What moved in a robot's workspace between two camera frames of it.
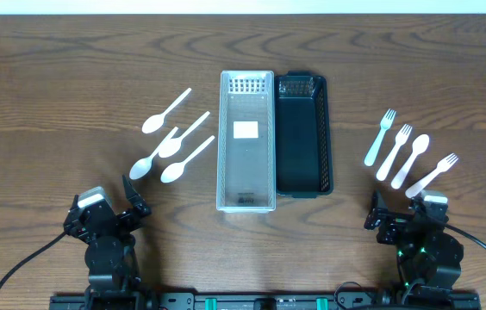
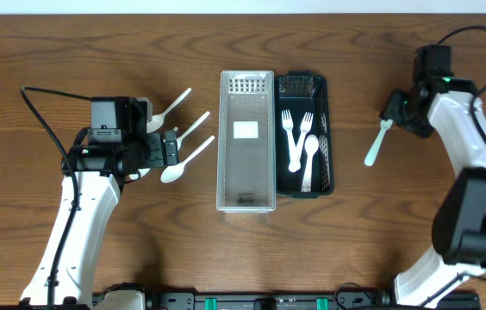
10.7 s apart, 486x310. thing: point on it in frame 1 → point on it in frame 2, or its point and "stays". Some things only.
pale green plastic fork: x=386 y=122 stays
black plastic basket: x=303 y=163 stays
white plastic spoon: x=174 y=171 stays
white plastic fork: x=442 y=166 → x=288 y=125
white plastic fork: x=401 y=138 → x=306 y=126
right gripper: x=396 y=224 → x=391 y=109
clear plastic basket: x=246 y=176 stays
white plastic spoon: x=155 y=122 stays
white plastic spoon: x=420 y=145 → x=311 y=144
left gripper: x=108 y=218 → x=170 y=147
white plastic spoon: x=174 y=145 stays
